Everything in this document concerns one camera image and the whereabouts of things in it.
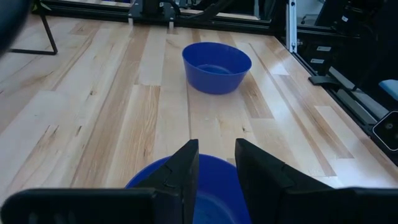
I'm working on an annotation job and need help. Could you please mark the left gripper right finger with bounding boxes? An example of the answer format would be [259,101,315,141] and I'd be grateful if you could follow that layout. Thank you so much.
[234,138,398,224]

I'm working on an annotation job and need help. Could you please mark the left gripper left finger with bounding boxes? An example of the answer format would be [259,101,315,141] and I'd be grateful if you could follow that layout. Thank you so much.
[0,138,200,224]

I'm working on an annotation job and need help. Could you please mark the blue plastic bowl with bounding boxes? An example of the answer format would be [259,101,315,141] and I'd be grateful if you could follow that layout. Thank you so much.
[125,153,253,224]
[182,42,252,96]

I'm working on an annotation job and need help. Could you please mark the black flat clamp plate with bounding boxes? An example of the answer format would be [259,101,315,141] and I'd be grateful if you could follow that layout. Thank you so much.
[308,75,341,88]

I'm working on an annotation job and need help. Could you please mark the light blue seat cushion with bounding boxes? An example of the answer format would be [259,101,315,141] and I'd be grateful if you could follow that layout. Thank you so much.
[378,79,398,102]

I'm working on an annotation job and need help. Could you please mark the black box white labels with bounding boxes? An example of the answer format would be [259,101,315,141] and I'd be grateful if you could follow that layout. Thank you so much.
[297,40,343,77]

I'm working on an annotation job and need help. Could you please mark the green potted plant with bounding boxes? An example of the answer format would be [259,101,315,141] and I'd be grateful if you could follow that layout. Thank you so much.
[30,1,52,12]

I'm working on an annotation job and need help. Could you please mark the small black camera box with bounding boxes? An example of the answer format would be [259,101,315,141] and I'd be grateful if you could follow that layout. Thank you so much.
[371,110,398,152]

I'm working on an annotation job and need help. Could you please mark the silver aluminium bracket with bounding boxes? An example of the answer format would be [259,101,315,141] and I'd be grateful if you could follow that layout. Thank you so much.
[285,0,298,54]

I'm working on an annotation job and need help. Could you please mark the black aluminium rig frame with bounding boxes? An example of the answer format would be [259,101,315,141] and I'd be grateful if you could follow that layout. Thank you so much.
[40,0,398,167]

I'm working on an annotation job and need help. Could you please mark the wooden shelf black metal frame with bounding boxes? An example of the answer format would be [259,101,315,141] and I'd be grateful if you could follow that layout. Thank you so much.
[8,0,59,56]

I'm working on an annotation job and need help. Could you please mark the black camera cable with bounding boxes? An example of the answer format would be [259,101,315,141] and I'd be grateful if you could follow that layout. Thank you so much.
[0,0,33,58]

